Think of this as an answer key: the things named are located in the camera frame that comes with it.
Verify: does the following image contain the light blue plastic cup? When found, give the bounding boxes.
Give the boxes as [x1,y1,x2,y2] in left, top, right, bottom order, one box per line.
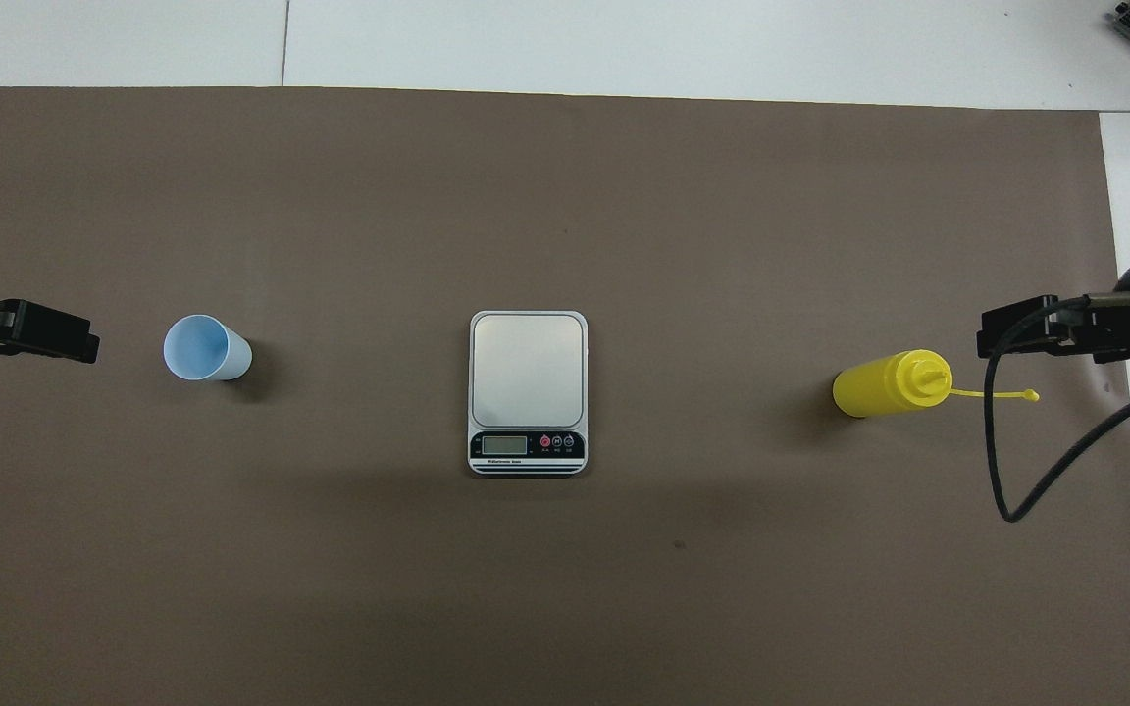
[163,314,254,382]

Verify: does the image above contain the yellow squeeze seasoning bottle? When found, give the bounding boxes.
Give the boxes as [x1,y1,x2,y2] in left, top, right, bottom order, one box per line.
[832,349,1040,420]

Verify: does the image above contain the brown paper table mat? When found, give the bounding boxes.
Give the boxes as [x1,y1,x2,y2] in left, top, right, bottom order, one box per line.
[0,86,1130,706]

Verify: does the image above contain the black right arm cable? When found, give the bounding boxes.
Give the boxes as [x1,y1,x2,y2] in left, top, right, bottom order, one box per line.
[982,291,1130,524]

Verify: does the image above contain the silver digital kitchen scale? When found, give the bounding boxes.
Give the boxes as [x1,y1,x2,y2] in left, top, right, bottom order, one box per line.
[468,310,590,478]

